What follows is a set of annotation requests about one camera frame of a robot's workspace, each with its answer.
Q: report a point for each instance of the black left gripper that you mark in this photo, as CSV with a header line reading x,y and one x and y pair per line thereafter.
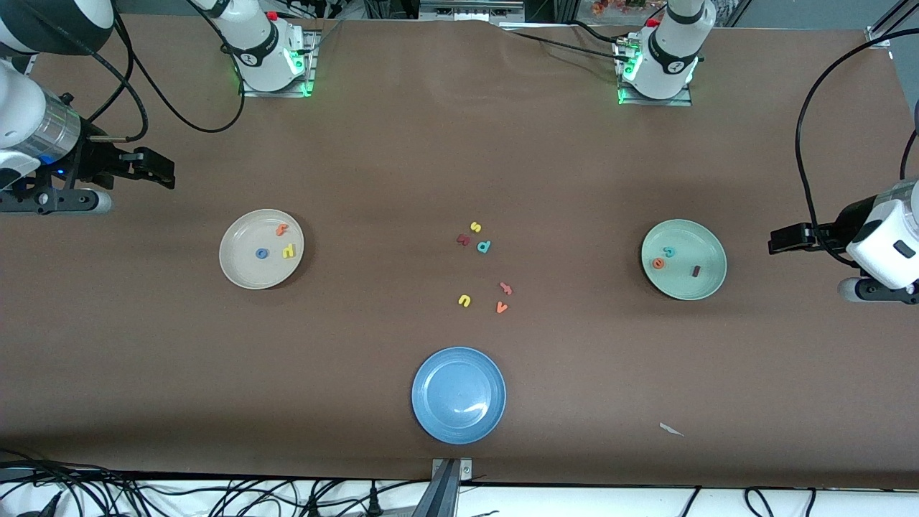
x,y
846,220

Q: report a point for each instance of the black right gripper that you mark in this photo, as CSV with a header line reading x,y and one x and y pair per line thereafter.
x,y
92,159

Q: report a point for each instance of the yellow foam letter h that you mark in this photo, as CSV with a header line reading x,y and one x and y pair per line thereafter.
x,y
288,252

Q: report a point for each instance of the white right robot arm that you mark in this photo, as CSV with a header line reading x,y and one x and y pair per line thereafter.
x,y
262,57

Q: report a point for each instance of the green round plate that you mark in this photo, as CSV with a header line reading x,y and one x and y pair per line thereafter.
x,y
689,287

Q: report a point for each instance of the beige round plate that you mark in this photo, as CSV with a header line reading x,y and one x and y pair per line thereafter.
x,y
244,269

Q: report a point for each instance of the brown table cover sheet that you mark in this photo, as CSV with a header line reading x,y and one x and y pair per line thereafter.
x,y
143,359

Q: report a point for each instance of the white paper scrap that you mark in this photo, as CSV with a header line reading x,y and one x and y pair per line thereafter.
x,y
671,429

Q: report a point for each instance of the orange decorative object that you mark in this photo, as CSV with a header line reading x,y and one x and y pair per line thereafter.
x,y
617,6

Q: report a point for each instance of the grey power strip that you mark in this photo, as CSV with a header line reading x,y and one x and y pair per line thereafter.
x,y
467,11

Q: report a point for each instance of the blue round plate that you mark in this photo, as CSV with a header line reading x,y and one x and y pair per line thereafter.
x,y
459,396

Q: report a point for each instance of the black power plug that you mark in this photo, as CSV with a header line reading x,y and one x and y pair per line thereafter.
x,y
373,502

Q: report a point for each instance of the dark grey mounting pole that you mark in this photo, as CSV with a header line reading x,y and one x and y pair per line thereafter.
x,y
439,499

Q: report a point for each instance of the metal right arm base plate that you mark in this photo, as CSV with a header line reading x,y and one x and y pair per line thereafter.
x,y
309,79

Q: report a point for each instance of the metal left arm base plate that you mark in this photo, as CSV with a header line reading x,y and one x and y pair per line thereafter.
x,y
660,103

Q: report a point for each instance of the aluminium frame profile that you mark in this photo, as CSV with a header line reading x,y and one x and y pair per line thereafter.
x,y
879,36

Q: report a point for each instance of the silver metal bracket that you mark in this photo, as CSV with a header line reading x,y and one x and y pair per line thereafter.
x,y
467,470

